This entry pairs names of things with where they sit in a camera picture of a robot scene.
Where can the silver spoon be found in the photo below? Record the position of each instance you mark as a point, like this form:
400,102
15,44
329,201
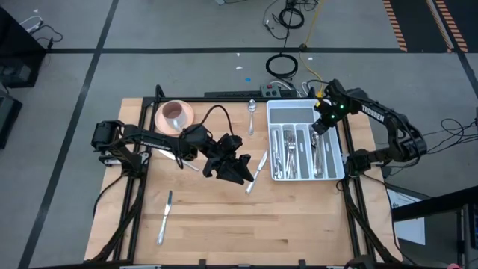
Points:
252,106
316,157
318,149
320,166
314,145
316,139

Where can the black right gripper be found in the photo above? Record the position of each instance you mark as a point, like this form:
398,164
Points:
334,110

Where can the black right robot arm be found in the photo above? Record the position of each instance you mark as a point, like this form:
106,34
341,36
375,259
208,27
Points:
396,127

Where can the black desk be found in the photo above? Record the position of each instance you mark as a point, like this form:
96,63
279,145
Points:
429,204

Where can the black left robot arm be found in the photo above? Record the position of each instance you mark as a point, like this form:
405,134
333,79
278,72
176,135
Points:
149,141

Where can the yellow tag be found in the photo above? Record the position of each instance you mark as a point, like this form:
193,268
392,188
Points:
318,104

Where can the grey ceramic mug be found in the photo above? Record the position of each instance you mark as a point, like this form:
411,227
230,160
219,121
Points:
173,112

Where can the black equipment case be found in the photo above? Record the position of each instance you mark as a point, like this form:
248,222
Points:
7,116

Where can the silver table knife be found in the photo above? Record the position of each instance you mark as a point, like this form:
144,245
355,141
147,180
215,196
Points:
165,218
257,172
279,166
276,138
273,149
280,149

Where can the black cabinet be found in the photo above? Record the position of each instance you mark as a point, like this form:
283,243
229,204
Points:
15,45

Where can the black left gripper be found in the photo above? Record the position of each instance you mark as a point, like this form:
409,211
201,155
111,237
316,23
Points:
224,149

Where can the white plastic cutlery tray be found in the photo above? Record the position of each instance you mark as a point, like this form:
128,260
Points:
291,115

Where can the grey power strip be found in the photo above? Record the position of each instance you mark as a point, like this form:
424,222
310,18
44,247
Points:
270,90

